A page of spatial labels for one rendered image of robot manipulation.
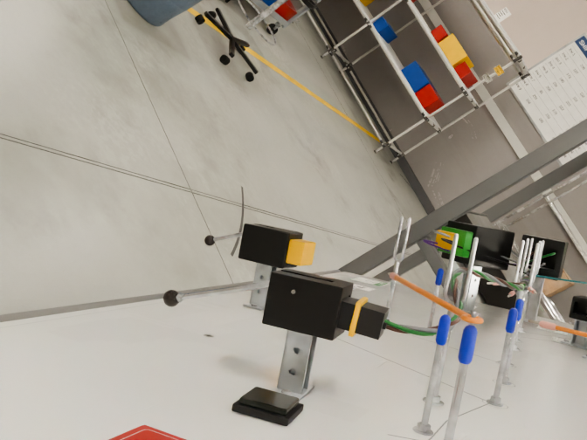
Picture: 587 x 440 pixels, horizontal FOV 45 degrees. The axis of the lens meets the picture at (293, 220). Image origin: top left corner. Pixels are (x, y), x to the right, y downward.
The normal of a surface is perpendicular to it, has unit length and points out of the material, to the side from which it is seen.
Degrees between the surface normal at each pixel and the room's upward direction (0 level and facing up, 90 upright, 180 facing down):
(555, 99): 90
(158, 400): 48
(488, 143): 90
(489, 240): 53
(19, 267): 0
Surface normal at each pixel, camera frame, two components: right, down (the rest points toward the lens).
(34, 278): 0.80, -0.52
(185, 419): 0.18, -0.98
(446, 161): -0.43, -0.13
